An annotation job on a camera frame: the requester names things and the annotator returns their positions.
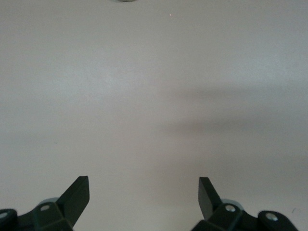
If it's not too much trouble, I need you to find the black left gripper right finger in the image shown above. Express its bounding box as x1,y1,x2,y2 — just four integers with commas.
191,177,298,231

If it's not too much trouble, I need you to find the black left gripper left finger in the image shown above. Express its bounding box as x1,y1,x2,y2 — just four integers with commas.
0,176,90,231

